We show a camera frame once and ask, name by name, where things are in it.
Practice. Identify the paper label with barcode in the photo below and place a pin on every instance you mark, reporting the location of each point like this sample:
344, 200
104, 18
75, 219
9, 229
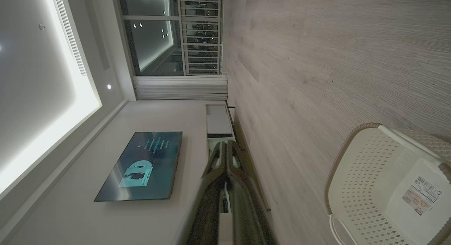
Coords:
421, 195

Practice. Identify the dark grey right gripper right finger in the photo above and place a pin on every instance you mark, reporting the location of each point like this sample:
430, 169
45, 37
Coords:
246, 209

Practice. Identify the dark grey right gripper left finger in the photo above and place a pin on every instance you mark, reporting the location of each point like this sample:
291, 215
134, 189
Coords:
208, 209

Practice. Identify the white balcony railing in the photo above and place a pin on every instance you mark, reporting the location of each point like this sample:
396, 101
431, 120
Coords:
202, 33

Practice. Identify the wall mounted flat television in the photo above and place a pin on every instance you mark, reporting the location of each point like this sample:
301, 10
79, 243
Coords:
144, 167

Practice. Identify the grey curtain beside cabinet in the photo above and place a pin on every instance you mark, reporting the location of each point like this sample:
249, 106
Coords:
183, 88

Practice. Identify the white perforated laundry basket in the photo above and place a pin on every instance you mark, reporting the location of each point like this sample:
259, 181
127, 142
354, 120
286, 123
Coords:
366, 181

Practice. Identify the white and mint TV cabinet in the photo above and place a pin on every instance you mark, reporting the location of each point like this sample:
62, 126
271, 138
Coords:
218, 120

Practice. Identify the round ceiling sensor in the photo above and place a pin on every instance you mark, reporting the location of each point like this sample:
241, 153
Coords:
42, 27

